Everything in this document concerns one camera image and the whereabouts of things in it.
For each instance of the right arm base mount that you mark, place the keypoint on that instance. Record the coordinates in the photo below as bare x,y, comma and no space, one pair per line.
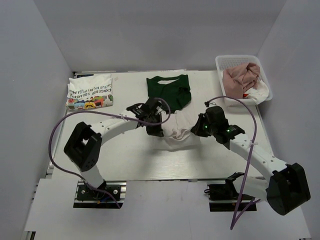
222,194

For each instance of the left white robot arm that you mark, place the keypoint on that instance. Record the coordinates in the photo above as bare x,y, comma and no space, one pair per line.
84,144

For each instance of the white plastic basket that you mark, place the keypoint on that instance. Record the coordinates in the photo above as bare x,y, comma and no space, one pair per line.
227,61

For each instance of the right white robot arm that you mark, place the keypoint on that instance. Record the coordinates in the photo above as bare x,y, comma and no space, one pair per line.
282,185

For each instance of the folded white printed t-shirt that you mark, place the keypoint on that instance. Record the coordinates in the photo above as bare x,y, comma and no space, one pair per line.
90,92

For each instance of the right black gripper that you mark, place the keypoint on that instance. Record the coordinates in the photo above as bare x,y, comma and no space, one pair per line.
197,130

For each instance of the white and green t-shirt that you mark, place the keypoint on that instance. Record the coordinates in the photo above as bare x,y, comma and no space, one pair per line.
176,91

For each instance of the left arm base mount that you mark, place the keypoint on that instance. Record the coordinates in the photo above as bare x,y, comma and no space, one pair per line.
85,198

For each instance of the pink t-shirt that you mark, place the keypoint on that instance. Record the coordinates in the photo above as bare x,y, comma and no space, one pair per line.
237,80

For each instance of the white t-shirt red print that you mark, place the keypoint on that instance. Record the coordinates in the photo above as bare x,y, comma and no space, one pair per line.
258,93

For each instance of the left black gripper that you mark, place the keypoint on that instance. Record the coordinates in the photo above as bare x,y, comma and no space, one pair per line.
157,131

